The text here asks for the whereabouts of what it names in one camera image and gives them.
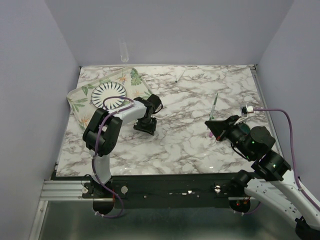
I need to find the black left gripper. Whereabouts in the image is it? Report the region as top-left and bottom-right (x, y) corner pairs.
(133, 117), (157, 137)

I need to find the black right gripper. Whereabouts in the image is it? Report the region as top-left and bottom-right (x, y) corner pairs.
(206, 113), (254, 159)

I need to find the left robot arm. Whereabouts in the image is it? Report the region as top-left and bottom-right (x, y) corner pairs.
(82, 94), (163, 198)

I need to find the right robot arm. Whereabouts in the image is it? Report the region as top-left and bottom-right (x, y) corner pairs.
(205, 115), (320, 240)

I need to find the teal ceramic mug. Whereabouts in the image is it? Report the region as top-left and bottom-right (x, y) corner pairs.
(238, 123), (251, 135)

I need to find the white blue striped plate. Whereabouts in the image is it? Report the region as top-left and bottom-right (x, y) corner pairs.
(91, 81), (127, 110)

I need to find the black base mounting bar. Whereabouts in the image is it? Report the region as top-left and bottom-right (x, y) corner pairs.
(82, 173), (245, 209)

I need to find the floral rectangular tray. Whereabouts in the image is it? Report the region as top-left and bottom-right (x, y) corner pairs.
(67, 66), (152, 131)

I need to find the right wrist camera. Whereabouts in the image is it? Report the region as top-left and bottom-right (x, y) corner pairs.
(240, 104), (255, 117)

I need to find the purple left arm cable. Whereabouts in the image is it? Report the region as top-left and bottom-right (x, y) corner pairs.
(91, 96), (136, 219)

